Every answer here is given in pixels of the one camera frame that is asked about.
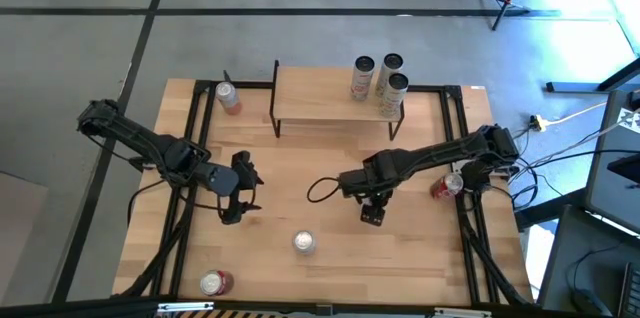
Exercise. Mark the orange and white seltzer can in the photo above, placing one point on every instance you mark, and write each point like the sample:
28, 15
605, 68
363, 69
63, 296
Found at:
304, 242

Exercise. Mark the white tall can yellow print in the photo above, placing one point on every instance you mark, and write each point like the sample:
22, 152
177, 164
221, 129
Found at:
394, 95
389, 72

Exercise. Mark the black stand foot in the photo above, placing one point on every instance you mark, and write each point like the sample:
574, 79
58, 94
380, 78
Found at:
575, 87

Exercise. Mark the white Celsius peach can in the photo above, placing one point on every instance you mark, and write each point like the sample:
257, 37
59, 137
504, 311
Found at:
362, 78

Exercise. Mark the black white fiducial tag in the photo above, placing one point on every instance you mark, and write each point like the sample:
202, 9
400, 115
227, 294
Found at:
629, 120

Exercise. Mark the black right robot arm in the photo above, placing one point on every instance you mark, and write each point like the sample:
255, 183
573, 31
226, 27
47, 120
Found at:
440, 150

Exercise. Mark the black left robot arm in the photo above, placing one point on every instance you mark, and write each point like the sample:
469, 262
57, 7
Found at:
150, 140

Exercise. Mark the grey desk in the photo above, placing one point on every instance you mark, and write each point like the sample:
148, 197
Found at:
612, 193
585, 263

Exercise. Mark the wooden shelf black metal legs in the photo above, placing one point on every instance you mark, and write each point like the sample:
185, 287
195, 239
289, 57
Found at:
320, 93

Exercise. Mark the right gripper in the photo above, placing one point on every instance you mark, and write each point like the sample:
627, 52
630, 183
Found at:
375, 194

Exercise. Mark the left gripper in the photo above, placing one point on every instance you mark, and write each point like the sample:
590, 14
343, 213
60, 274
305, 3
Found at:
236, 185

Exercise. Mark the pink beverage can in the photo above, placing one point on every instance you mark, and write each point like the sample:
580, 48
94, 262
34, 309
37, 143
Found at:
228, 98

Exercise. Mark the black aluminium station frame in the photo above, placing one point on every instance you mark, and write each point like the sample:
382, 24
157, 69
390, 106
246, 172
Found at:
200, 108

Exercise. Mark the small black clamp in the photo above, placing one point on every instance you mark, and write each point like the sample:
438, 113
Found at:
227, 77

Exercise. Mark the red soda can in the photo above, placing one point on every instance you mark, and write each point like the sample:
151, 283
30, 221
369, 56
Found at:
216, 283
447, 185

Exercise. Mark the yellow power plug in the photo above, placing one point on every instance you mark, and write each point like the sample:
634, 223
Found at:
537, 121

